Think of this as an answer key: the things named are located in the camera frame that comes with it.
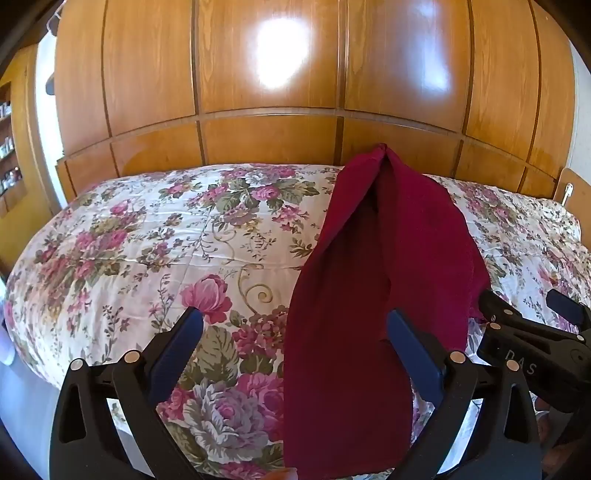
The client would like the wooden shelf with items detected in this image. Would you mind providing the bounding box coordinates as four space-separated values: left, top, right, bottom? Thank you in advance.
1 45 60 275

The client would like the dark red cloth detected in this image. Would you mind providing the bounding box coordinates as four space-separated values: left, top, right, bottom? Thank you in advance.
283 145 490 479

